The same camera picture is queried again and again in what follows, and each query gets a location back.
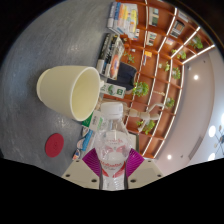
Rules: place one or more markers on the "tall white green carton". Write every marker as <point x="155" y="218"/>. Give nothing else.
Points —
<point x="113" y="90"/>

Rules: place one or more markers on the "wooden artist mannequin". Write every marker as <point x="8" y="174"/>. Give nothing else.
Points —
<point x="145" y="116"/>

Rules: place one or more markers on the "dark blue chair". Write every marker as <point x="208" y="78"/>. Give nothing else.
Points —
<point x="124" y="76"/>

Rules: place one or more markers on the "wooden wall shelf unit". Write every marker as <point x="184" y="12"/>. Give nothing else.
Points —
<point x="156" y="60"/>

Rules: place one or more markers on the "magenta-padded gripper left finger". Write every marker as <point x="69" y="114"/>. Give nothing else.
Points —
<point x="81" y="173"/>

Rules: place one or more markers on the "flat round red coaster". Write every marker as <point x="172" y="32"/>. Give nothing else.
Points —
<point x="54" y="145"/>

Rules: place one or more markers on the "cream plastic cup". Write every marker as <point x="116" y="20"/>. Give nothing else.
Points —
<point x="66" y="90"/>

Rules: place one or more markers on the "beige chair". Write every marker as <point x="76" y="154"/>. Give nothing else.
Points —
<point x="133" y="141"/>

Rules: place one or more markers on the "green white box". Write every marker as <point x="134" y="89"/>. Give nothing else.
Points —
<point x="95" y="120"/>

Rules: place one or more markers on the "round ceiling lights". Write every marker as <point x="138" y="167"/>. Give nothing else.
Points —
<point x="196" y="77"/>

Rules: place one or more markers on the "clear plastic water bottle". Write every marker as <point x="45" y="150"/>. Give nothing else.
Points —
<point x="112" y="156"/>

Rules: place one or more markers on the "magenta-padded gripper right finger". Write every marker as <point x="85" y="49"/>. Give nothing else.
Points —
<point x="145" y="173"/>

